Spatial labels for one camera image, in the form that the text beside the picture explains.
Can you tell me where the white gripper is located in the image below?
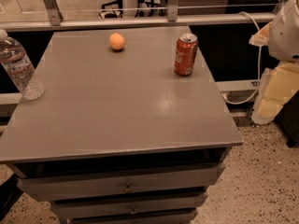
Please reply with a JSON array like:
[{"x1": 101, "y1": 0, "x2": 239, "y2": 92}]
[{"x1": 249, "y1": 22, "x2": 299, "y2": 125}]

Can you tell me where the red coke can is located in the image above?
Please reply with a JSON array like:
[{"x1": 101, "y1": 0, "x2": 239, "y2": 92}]
[{"x1": 174, "y1": 33, "x2": 198, "y2": 76}]

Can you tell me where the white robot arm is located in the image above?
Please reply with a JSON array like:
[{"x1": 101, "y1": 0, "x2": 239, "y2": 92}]
[{"x1": 249, "y1": 0, "x2": 299, "y2": 125}]

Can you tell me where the orange fruit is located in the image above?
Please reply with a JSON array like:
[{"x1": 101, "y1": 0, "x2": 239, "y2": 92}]
[{"x1": 109, "y1": 33, "x2": 125, "y2": 50}]

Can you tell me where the black office chair base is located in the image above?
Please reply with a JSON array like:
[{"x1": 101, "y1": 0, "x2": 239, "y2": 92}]
[{"x1": 99, "y1": 0, "x2": 123, "y2": 19}]

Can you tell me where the grey drawer cabinet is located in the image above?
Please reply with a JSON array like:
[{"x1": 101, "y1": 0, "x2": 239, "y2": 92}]
[{"x1": 0, "y1": 25, "x2": 244, "y2": 224}]

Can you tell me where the bottom grey drawer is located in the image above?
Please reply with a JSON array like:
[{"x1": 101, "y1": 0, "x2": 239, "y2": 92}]
[{"x1": 59, "y1": 208, "x2": 197, "y2": 224}]

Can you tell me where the grey drawer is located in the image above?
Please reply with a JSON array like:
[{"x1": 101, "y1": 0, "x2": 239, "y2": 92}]
[
  {"x1": 18, "y1": 162, "x2": 225, "y2": 202},
  {"x1": 59, "y1": 208, "x2": 197, "y2": 224},
  {"x1": 51, "y1": 191, "x2": 208, "y2": 218}
]

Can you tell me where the clear plastic water bottle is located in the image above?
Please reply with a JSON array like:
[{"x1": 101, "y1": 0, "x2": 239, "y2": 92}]
[{"x1": 0, "y1": 29, "x2": 45, "y2": 100}]

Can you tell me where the middle grey drawer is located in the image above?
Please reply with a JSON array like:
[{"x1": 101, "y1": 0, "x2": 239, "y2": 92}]
[{"x1": 51, "y1": 191, "x2": 208, "y2": 218}]

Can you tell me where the top grey drawer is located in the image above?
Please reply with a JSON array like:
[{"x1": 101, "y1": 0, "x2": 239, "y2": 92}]
[{"x1": 18, "y1": 162, "x2": 225, "y2": 202}]

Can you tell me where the white cable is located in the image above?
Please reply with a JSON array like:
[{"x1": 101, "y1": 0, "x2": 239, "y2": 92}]
[{"x1": 221, "y1": 10, "x2": 263, "y2": 105}]

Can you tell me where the metal railing frame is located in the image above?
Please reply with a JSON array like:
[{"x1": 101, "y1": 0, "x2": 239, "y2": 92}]
[{"x1": 0, "y1": 0, "x2": 287, "y2": 32}]

